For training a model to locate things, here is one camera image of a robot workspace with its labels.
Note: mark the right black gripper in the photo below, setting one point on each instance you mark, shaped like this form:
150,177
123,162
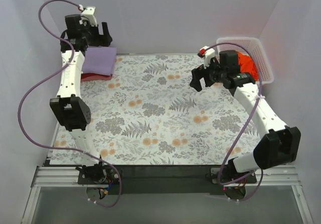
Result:
204,74

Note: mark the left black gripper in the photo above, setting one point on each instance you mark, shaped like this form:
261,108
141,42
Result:
101,38

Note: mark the purple t shirt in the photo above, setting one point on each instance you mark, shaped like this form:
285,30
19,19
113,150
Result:
100,60

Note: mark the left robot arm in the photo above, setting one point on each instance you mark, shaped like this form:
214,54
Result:
68,107

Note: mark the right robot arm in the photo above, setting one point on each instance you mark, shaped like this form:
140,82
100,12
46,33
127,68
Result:
279,143

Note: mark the folded red t shirt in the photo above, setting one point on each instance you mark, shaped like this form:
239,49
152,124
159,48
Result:
93,77

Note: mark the orange t shirt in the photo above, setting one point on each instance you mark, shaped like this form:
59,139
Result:
247,65

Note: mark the white plastic basket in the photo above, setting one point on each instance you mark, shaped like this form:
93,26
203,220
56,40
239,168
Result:
256,50

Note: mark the floral table mat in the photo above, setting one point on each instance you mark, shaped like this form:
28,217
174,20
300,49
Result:
148,114

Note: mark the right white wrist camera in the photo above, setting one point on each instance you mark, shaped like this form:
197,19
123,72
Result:
207,54

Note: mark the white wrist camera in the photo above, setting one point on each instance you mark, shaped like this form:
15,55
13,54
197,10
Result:
88,13
207,54

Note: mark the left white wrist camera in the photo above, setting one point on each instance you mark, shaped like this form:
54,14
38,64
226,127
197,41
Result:
88,13

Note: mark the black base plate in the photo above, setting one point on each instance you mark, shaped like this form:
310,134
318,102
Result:
152,179

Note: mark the aluminium frame rail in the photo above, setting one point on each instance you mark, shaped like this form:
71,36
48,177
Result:
56,197

